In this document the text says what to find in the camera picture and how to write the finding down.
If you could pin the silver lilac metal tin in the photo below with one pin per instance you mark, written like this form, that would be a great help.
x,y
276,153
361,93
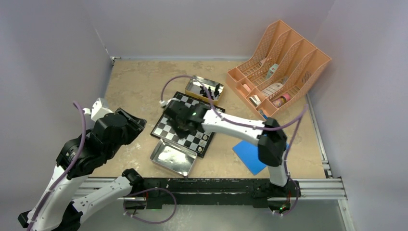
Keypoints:
x,y
174,157

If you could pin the yellow metal tin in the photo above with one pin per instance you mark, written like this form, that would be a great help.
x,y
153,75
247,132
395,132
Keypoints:
x,y
193,87

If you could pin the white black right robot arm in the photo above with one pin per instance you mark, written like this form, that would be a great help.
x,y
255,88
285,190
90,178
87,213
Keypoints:
x,y
267,135

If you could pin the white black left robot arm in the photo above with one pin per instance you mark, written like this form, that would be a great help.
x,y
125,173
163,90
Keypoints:
x,y
57,209

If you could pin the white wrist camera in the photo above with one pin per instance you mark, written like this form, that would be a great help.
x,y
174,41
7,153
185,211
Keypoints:
x,y
164,103
99,109

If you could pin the black white chess board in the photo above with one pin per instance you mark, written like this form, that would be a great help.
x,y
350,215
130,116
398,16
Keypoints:
x,y
197,141

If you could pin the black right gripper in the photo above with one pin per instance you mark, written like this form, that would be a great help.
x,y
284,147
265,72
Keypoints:
x,y
181,134

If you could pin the black chess pieces pile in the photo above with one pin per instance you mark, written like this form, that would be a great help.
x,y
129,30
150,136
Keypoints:
x,y
214,93

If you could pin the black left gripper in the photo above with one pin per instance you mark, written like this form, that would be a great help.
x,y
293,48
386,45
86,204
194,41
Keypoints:
x,y
135,125

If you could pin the blue mat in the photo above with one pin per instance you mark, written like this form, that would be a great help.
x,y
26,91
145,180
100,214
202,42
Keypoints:
x,y
248,153

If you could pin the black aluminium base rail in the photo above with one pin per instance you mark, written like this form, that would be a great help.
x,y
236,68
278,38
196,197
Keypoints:
x,y
158,204

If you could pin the pink desk file organizer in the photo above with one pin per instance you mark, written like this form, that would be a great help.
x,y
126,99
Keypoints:
x,y
282,70

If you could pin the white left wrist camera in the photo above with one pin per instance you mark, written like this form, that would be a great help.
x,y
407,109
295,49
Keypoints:
x,y
99,109

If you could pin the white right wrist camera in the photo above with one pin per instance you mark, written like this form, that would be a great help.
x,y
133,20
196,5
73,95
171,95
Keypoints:
x,y
164,103

